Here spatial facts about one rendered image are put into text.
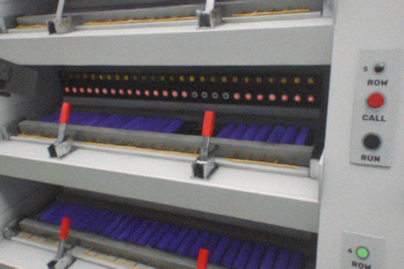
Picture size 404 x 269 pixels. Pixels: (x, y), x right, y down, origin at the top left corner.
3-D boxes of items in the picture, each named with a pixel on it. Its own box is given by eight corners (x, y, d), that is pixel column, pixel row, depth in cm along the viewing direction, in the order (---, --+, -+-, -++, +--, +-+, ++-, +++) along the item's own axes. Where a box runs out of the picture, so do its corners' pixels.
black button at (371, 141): (379, 150, 39) (380, 134, 39) (362, 148, 39) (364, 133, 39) (379, 149, 40) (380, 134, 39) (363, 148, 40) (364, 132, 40)
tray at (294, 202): (320, 233, 44) (321, 164, 40) (-13, 172, 70) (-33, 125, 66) (339, 157, 60) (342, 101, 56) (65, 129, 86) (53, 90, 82)
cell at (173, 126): (178, 128, 67) (161, 144, 62) (172, 120, 67) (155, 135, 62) (185, 125, 66) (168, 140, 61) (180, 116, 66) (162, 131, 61)
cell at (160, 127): (174, 126, 68) (156, 142, 62) (166, 126, 68) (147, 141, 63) (173, 117, 67) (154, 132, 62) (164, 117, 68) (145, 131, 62)
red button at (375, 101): (383, 108, 38) (385, 93, 38) (366, 108, 39) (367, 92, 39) (383, 108, 39) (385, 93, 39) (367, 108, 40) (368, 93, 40)
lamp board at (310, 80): (320, 108, 58) (321, 75, 55) (63, 96, 81) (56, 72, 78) (321, 106, 58) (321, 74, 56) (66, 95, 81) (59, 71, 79)
